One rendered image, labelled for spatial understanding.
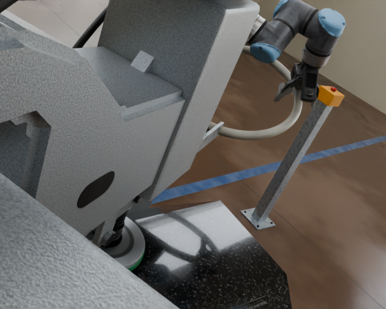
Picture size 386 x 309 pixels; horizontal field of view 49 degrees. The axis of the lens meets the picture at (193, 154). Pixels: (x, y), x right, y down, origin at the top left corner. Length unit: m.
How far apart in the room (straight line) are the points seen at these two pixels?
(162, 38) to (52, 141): 0.36
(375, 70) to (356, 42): 0.59
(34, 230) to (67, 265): 0.03
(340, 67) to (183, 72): 7.31
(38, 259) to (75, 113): 0.24
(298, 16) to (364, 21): 6.50
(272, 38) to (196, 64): 0.66
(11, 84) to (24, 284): 0.19
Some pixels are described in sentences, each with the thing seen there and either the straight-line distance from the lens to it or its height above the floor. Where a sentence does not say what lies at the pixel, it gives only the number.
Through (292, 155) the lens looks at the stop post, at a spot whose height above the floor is 0.59.
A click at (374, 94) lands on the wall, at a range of 7.77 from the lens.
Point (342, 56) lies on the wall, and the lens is 8.01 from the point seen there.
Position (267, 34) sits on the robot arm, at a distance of 1.37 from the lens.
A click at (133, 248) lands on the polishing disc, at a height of 0.93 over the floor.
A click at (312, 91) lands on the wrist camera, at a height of 1.34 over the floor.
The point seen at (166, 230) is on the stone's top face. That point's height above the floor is 0.87.
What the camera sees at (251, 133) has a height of 1.17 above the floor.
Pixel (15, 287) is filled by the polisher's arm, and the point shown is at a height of 1.52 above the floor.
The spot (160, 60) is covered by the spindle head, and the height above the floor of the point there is 1.46.
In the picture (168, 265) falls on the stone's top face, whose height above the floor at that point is 0.87.
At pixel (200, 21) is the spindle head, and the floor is 1.55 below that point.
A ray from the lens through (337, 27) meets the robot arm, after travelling 1.41.
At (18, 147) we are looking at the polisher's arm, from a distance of 0.47.
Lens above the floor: 1.71
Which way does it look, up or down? 29 degrees down
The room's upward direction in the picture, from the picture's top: 24 degrees clockwise
